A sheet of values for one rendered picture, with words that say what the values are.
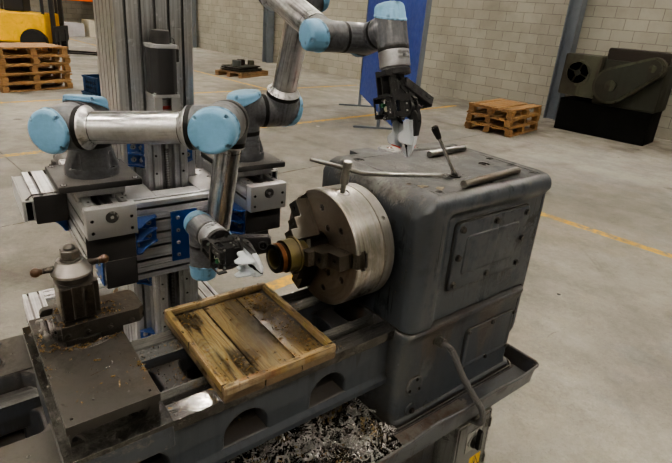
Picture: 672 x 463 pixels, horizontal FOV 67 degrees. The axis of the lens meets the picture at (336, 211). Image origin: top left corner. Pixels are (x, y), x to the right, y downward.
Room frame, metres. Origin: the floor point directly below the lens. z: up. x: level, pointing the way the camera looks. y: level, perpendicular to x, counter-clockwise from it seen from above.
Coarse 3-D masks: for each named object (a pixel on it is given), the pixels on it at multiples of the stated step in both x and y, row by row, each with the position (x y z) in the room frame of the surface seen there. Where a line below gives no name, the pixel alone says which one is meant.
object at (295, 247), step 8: (280, 240) 1.16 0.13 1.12; (288, 240) 1.16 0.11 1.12; (296, 240) 1.16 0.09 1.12; (272, 248) 1.13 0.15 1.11; (280, 248) 1.12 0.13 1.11; (288, 248) 1.13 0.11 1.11; (296, 248) 1.14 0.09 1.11; (304, 248) 1.16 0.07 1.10; (272, 256) 1.16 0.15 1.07; (280, 256) 1.11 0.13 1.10; (288, 256) 1.12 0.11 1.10; (296, 256) 1.13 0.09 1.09; (304, 256) 1.14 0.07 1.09; (272, 264) 1.14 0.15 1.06; (280, 264) 1.10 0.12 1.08; (288, 264) 1.12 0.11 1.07; (296, 264) 1.13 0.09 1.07; (280, 272) 1.12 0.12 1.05
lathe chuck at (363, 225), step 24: (312, 192) 1.26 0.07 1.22; (336, 192) 1.22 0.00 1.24; (336, 216) 1.18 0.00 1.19; (360, 216) 1.17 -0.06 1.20; (312, 240) 1.26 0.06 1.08; (336, 240) 1.17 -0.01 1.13; (360, 240) 1.12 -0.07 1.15; (312, 288) 1.24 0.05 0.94; (336, 288) 1.16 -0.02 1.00; (360, 288) 1.13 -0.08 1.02
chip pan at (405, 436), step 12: (504, 372) 1.47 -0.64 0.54; (516, 372) 1.47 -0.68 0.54; (492, 384) 1.40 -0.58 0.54; (468, 396) 1.33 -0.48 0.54; (480, 396) 1.33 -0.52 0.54; (444, 408) 1.27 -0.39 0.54; (456, 408) 1.27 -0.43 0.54; (432, 420) 1.21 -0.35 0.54; (408, 432) 1.15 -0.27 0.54; (420, 432) 1.16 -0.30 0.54
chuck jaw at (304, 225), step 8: (296, 200) 1.25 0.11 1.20; (304, 200) 1.26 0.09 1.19; (296, 208) 1.24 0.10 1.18; (304, 208) 1.25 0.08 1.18; (296, 216) 1.22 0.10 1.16; (304, 216) 1.23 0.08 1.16; (312, 216) 1.25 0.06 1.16; (296, 224) 1.21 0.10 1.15; (304, 224) 1.22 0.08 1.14; (312, 224) 1.23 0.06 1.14; (288, 232) 1.20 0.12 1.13; (296, 232) 1.19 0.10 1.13; (304, 232) 1.20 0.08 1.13; (312, 232) 1.22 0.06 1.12; (320, 232) 1.23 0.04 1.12
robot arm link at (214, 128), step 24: (48, 120) 1.23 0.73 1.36; (72, 120) 1.25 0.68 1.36; (96, 120) 1.26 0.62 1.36; (120, 120) 1.26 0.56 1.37; (144, 120) 1.26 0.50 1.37; (168, 120) 1.25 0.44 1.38; (192, 120) 1.22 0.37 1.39; (216, 120) 1.22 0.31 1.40; (240, 120) 1.30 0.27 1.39; (48, 144) 1.23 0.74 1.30; (72, 144) 1.25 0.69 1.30; (96, 144) 1.30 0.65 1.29; (192, 144) 1.24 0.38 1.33; (216, 144) 1.22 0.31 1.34
